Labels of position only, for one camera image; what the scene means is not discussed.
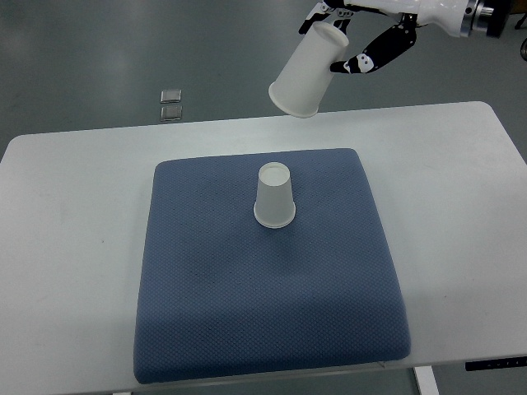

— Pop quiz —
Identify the metal floor plate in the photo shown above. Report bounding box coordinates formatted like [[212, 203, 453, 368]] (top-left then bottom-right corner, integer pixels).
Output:
[[161, 105, 183, 122], [160, 88, 182, 104]]

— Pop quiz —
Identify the white table leg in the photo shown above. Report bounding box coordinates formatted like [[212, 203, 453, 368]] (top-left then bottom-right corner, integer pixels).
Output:
[[413, 366, 440, 395]]

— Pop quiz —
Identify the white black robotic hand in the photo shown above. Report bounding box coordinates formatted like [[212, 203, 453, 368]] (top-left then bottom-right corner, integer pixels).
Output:
[[299, 0, 478, 74]]

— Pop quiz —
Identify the blue textured cushion mat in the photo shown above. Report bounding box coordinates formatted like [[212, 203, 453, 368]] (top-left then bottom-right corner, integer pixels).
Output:
[[133, 148, 411, 384]]

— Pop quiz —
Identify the black desk control panel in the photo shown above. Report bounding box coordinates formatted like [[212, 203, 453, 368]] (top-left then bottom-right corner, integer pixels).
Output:
[[464, 356, 527, 372]]

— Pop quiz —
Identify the lower metal floor plate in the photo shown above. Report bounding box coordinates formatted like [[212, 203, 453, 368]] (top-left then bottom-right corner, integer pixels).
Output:
[[161, 105, 183, 122]]

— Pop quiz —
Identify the upper metal floor plate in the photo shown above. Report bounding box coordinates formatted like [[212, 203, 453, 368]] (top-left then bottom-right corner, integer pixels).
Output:
[[160, 88, 182, 104]]

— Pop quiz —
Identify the black tripod leg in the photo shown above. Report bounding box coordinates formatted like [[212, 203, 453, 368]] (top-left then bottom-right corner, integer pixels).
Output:
[[514, 13, 527, 30]]

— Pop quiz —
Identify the white paper cup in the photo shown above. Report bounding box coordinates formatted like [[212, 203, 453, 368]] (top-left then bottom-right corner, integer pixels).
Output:
[[268, 21, 349, 119], [254, 162, 296, 229]]

